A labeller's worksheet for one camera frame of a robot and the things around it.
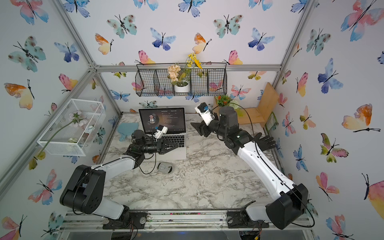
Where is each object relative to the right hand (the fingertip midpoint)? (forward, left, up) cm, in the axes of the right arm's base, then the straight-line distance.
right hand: (197, 115), depth 71 cm
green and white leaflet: (+26, -52, -32) cm, 66 cm away
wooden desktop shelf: (+29, -44, -13) cm, 54 cm away
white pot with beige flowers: (+29, +12, -3) cm, 32 cm away
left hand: (-9, +9, -13) cm, 18 cm away
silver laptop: (+19, +17, -23) cm, 34 cm away
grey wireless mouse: (-13, +19, -32) cm, 39 cm away
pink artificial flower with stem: (-4, +58, -2) cm, 58 cm away
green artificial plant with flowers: (+26, -17, -12) cm, 33 cm away
